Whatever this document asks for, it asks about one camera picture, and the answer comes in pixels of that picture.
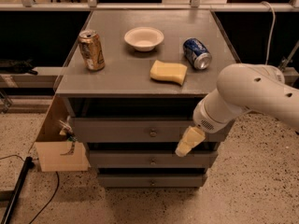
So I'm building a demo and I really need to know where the white bowl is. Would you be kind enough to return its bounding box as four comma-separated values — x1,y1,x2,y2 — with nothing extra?
124,27,164,52

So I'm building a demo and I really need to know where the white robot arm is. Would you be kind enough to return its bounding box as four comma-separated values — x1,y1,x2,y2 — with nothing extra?
176,63,299,157

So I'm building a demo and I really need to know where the crumpled trash in box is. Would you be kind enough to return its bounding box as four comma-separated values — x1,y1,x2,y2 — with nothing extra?
59,117,77,156

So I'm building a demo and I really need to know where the yellow sponge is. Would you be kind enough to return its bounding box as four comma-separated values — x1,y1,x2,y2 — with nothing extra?
149,60,187,86

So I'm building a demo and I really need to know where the black object on shelf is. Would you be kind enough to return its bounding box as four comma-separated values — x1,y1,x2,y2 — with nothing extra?
0,59,38,76

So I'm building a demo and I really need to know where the grey top drawer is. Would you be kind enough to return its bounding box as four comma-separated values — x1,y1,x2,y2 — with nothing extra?
68,116,236,144

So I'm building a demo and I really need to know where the black floor cable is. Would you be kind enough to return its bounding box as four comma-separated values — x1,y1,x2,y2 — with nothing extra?
0,154,61,224

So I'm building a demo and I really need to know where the gold soda can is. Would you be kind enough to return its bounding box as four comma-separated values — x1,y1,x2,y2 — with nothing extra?
78,30,105,71

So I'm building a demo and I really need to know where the grey middle drawer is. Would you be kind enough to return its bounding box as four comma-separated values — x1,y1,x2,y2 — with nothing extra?
89,150,218,168

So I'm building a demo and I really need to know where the cardboard box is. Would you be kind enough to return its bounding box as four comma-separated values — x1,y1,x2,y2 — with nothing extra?
35,96,90,172

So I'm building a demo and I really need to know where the grey drawer cabinet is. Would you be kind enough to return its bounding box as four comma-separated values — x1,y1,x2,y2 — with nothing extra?
56,9,237,175

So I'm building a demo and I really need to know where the grey bottom drawer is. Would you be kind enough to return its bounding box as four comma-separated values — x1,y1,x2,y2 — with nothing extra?
98,174,207,188

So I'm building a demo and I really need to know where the black metal bar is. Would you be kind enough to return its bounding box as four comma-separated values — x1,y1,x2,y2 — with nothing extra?
0,157,34,224

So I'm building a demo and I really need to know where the blue soda can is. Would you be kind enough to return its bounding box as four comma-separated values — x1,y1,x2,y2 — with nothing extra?
183,38,212,70

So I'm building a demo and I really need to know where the grey drawer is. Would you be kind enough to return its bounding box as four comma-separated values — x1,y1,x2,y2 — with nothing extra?
68,116,236,144
98,174,207,188
89,150,218,168

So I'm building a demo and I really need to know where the white hanging cable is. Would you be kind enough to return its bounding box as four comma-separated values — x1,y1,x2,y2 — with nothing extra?
261,1,278,66

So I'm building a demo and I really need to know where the metal railing frame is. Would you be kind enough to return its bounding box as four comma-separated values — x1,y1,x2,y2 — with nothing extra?
0,0,298,12

